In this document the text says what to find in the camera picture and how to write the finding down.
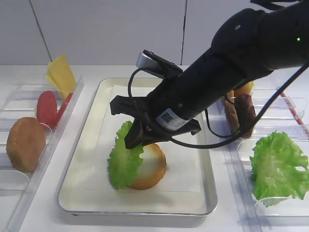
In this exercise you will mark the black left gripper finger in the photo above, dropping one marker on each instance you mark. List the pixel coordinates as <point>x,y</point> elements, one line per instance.
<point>137,135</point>

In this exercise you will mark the white paper liner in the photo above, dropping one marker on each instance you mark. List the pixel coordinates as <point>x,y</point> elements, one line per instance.
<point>183,173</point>

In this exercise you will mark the yellow cheese slice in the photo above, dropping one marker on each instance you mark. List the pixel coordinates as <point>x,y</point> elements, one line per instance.
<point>62,75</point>
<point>50,79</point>

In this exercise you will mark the left clear acrylic rack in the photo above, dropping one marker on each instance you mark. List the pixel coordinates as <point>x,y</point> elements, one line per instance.
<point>17,189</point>

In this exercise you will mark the right clear acrylic rack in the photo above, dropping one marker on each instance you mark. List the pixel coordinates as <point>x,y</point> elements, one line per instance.
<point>239,210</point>

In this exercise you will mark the green lettuce leaf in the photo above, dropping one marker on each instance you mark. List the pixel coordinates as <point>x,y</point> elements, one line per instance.
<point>279,169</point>
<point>123,163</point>

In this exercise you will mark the left red tomato slice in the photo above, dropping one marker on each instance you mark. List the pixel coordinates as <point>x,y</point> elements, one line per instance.
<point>47,109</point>

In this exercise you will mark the cream metal tray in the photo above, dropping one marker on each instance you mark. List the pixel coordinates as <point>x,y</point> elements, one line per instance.
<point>127,206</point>

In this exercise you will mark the rear yellow cheese slice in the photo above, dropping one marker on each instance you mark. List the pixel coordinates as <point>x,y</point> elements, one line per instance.
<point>50,79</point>

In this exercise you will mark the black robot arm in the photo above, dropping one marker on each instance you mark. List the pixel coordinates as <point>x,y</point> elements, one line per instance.
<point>249,45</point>

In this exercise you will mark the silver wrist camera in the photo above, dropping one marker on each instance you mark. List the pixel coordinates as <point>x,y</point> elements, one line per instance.
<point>157,66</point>

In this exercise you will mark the clear acrylic rack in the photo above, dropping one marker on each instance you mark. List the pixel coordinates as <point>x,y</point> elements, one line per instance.
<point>239,210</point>
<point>17,189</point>

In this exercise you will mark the front yellow cheese slice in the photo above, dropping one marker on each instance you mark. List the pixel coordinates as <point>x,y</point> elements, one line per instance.
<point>62,75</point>

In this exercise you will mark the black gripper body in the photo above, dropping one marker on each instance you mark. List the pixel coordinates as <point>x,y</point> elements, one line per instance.
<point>165,112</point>

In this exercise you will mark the red tomato slice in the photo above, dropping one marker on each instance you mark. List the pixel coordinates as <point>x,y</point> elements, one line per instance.
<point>62,109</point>
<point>47,109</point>

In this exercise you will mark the light brown meat patty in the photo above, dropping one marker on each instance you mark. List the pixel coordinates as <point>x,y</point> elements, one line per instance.
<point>231,115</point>

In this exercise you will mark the orange bun slice in rack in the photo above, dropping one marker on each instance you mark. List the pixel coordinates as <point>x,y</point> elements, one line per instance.
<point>25,143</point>

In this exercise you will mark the dark brown meat patty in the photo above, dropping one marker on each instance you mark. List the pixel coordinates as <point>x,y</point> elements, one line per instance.
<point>245,110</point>

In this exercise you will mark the right red tomato slice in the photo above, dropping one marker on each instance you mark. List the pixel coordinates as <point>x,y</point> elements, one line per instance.
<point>62,109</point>

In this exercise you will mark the bottom bun slice on tray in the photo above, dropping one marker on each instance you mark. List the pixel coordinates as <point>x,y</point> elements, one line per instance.
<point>152,169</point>

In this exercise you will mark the right top bun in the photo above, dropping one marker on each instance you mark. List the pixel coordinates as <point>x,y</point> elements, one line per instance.
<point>245,89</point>

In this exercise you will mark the green lettuce leaf in rack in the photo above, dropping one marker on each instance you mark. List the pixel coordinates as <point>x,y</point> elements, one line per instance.
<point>279,169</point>

